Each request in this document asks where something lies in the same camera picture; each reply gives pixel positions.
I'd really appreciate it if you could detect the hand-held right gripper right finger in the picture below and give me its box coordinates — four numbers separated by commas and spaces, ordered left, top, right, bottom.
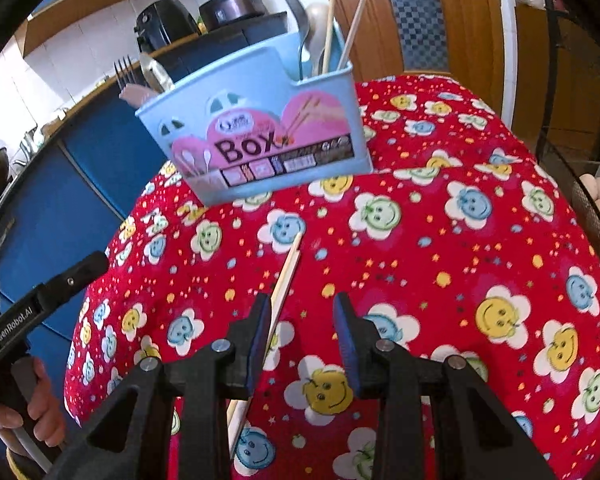
332, 292, 561, 480

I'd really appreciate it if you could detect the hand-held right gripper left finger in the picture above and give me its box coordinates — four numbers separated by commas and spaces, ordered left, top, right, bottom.
42, 292, 273, 480

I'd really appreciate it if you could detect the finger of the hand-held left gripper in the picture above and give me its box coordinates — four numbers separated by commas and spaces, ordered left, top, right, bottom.
34, 251, 110, 311

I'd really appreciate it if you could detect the wooden chopstick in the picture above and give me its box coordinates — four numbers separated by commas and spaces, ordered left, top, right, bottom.
321, 0, 338, 75
227, 232, 306, 461
227, 254, 293, 461
337, 0, 367, 72

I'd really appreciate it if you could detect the steel fork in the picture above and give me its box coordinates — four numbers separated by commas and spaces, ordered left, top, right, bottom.
114, 56, 142, 92

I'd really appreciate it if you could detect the light blue utensil holder box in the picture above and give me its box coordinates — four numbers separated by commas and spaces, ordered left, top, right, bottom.
135, 25, 373, 207

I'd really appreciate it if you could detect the cream spoon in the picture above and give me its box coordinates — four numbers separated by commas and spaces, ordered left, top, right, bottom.
305, 2, 332, 75

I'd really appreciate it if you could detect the person's left hand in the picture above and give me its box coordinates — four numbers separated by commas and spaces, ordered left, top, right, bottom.
0, 360, 67, 447

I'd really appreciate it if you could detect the blue kitchen cabinet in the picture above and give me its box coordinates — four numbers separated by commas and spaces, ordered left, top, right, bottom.
0, 10, 288, 361

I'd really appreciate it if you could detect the red smiley flower tablecloth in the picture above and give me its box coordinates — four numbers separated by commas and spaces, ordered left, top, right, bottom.
62, 74, 600, 480

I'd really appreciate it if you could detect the small steel pot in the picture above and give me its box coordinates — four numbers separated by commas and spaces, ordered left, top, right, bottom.
12, 130, 43, 161

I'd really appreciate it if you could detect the black air fryer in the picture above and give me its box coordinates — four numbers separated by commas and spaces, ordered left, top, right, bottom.
134, 0, 201, 53

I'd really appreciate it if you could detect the dark rice cooker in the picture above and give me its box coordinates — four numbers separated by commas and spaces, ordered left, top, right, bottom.
198, 0, 268, 31

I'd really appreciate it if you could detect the wooden door with glass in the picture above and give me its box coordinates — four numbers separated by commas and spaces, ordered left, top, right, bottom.
315, 0, 518, 106

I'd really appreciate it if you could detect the black wire rack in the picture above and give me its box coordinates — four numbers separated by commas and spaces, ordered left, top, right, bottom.
535, 0, 600, 281

